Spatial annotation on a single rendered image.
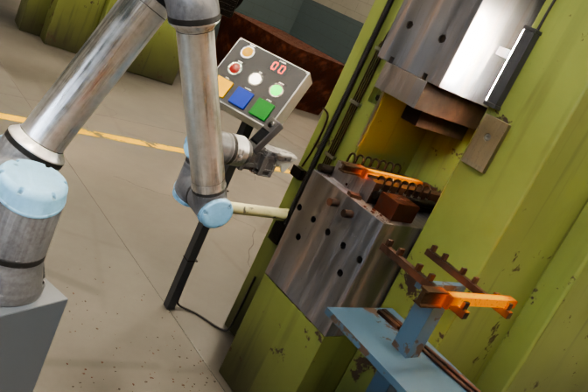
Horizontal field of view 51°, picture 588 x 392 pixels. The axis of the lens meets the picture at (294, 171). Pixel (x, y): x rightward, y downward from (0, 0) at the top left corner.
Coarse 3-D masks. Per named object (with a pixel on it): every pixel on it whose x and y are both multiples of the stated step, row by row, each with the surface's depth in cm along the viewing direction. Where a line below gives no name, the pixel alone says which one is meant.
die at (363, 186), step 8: (336, 168) 221; (368, 168) 224; (336, 176) 220; (344, 176) 218; (352, 176) 215; (368, 176) 211; (376, 176) 213; (408, 176) 248; (344, 184) 217; (352, 184) 214; (360, 184) 212; (368, 184) 209; (376, 184) 207; (416, 184) 230; (360, 192) 211; (368, 192) 209; (392, 192) 215; (400, 192) 217; (408, 192) 220; (416, 192) 223; (424, 192) 226; (432, 192) 232; (368, 200) 209; (376, 200) 212; (432, 200) 232; (424, 208) 231
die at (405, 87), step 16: (384, 80) 210; (400, 80) 205; (416, 80) 200; (400, 96) 204; (416, 96) 200; (432, 96) 202; (448, 96) 207; (432, 112) 206; (448, 112) 212; (464, 112) 217; (480, 112) 223
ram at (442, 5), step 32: (416, 0) 205; (448, 0) 196; (480, 0) 187; (512, 0) 195; (544, 0) 205; (416, 32) 203; (448, 32) 194; (480, 32) 193; (512, 32) 203; (416, 64) 201; (448, 64) 193; (480, 64) 201; (480, 96) 209
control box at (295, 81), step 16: (240, 48) 243; (256, 48) 242; (224, 64) 242; (240, 64) 240; (256, 64) 239; (272, 64) 238; (288, 64) 237; (240, 80) 238; (272, 80) 235; (288, 80) 234; (304, 80) 234; (224, 96) 236; (256, 96) 234; (272, 96) 233; (288, 96) 232; (240, 112) 232; (272, 112) 230; (288, 112) 235; (256, 128) 236
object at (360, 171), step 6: (342, 162) 205; (342, 168) 205; (348, 168) 206; (354, 168) 206; (360, 168) 208; (366, 168) 210; (354, 174) 208; (360, 174) 210; (366, 174) 210; (378, 174) 215; (384, 174) 217; (390, 174) 222; (402, 180) 226; (408, 180) 227; (414, 180) 230
